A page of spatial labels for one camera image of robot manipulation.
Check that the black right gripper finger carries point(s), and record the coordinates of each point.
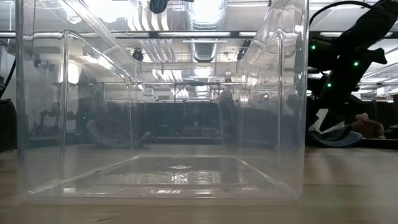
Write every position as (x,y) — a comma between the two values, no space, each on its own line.
(328,119)
(345,124)

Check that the slate blue baseball cap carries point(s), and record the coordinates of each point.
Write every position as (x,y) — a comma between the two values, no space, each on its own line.
(335,142)

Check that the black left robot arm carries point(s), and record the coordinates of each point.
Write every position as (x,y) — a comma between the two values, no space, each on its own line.
(7,130)

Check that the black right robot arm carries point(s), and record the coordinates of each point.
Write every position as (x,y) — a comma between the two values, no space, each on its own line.
(370,28)

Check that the person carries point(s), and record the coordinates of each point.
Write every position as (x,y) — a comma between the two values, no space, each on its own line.
(370,127)

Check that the clear plastic storage bin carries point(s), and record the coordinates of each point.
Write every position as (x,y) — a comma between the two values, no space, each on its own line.
(248,124)
(155,186)

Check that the black ceiling spotlight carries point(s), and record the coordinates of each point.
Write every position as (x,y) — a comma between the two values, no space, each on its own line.
(137,55)
(242,53)

